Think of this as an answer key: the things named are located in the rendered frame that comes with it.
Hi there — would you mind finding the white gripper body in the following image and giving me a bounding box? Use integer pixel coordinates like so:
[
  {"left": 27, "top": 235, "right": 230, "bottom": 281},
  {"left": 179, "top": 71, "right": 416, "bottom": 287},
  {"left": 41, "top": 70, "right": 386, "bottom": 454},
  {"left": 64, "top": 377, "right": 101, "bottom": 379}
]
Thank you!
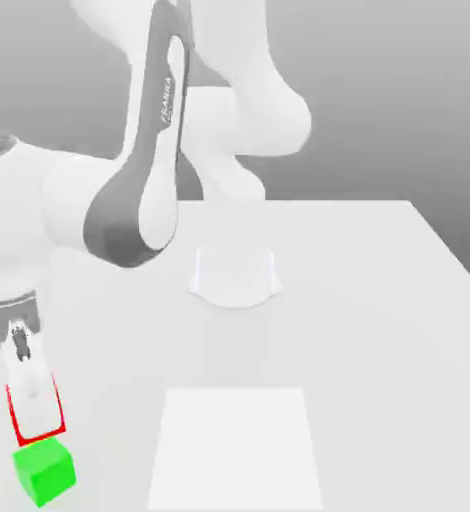
[{"left": 0, "top": 334, "right": 63, "bottom": 439}]

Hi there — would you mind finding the small red cube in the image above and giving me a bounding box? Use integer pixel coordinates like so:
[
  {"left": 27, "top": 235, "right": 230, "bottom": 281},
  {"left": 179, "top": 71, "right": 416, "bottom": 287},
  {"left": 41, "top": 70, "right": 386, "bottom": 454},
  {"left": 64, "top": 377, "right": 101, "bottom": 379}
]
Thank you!
[{"left": 5, "top": 370, "right": 67, "bottom": 448}]

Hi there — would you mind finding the small green cube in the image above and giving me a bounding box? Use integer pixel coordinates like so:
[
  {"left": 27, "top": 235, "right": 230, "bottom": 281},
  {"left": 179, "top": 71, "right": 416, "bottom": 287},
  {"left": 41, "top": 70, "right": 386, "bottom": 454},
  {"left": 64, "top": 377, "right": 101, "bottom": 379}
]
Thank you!
[{"left": 11, "top": 436, "right": 78, "bottom": 509}]

